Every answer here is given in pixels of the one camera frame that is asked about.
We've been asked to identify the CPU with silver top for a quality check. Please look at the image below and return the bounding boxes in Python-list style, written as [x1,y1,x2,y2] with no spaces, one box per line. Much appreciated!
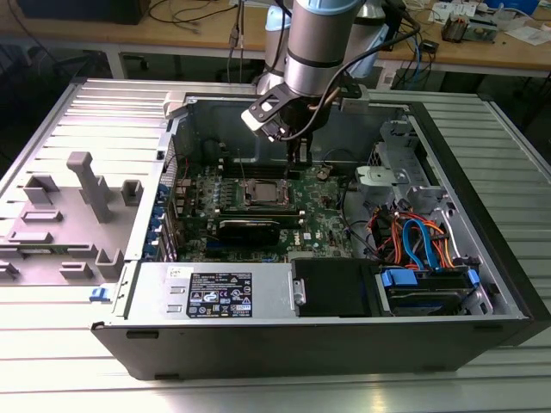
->
[253,184,282,204]

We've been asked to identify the green motherboard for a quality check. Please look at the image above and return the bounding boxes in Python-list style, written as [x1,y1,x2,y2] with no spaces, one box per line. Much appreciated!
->
[170,161,371,264]

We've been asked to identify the black graphics card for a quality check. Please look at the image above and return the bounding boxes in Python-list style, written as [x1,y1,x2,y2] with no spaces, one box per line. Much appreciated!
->
[217,219,281,247]

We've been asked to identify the beige corner stop block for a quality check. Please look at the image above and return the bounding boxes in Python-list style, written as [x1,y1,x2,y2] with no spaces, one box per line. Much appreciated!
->
[164,91,189,120]

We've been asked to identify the small upright black box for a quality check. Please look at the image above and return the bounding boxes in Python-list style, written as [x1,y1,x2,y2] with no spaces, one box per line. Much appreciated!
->
[382,0,408,51]

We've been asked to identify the black drive bay box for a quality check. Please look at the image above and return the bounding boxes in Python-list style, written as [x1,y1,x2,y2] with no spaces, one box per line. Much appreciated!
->
[291,257,381,318]

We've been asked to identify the white printed card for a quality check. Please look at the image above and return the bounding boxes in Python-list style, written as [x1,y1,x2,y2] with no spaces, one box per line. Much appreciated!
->
[430,2,464,22]

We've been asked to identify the copper wound electronic part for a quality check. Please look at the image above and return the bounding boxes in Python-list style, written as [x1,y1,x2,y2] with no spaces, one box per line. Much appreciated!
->
[443,11,474,44]

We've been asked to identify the hard disk in blue carrier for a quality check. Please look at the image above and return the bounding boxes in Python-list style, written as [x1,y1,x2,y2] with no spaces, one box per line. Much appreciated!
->
[376,265,482,317]

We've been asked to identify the wooden workbench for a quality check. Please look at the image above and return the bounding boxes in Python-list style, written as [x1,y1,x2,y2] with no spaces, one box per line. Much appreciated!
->
[0,0,551,83]

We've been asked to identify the black open PC case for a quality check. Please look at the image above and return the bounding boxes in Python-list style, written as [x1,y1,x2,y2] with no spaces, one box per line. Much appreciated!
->
[89,92,551,382]

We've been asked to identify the silver power supply unit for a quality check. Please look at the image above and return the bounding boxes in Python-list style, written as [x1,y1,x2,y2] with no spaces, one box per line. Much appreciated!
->
[124,262,298,320]

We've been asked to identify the grey plastic parts rack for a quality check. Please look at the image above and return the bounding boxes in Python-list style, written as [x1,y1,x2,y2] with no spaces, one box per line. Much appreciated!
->
[0,150,145,287]

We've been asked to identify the grey circuit device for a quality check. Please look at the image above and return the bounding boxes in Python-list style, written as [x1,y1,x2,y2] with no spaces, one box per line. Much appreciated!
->
[467,10,511,43]

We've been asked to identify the large black box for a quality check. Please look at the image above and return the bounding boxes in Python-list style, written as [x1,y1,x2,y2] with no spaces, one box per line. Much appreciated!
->
[21,0,152,25]

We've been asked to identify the white paper sheets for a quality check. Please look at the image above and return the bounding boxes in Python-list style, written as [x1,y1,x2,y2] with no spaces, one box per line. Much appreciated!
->
[504,23,551,47]

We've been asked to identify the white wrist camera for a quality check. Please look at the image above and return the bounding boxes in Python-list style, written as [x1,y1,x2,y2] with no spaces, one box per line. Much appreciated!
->
[239,83,288,144]

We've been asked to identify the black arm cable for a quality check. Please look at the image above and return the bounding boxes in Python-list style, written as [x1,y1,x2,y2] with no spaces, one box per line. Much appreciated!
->
[275,16,422,143]

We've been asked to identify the blue data wire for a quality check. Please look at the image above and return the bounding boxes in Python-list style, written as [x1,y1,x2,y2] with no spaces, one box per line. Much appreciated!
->
[401,218,444,270]

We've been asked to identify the blue hanging cable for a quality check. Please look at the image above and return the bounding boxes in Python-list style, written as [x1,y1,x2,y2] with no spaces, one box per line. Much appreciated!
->
[410,25,426,81]

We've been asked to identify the orange power wire bundle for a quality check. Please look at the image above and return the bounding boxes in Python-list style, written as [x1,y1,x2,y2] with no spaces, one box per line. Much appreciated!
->
[369,209,456,268]

